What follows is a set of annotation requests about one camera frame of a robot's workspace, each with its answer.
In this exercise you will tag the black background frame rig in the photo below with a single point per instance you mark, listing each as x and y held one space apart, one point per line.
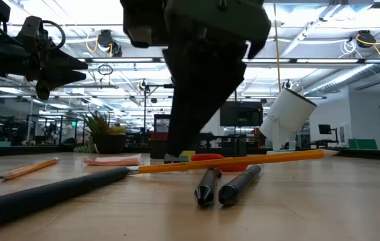
157 86

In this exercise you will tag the black wall monitor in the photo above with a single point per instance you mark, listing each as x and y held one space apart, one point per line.
243 114

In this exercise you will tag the small ceiling reel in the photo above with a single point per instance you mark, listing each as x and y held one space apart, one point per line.
142 85
287 84

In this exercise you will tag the pink sticky note pad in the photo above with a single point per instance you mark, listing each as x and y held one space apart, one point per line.
112 161

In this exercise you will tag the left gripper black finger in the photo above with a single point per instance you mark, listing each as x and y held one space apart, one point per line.
65 63
65 77

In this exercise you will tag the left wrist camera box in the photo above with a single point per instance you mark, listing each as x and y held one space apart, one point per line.
30 28

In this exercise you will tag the orange wooden pencil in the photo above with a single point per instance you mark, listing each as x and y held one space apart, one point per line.
29 169

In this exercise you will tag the black pen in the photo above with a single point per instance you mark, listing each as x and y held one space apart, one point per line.
206 187
59 190
240 184

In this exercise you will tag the yellow pencil with eraser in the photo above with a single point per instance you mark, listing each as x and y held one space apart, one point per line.
243 160

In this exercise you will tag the green panel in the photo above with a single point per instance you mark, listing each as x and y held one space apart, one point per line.
364 144

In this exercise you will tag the small black desk monitor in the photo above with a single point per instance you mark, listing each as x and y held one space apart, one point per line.
325 129

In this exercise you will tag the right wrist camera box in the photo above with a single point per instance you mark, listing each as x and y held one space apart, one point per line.
142 16

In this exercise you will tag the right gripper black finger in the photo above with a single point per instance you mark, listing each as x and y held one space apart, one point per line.
220 83
183 93

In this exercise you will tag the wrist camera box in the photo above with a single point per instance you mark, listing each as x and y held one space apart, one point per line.
30 28
142 16

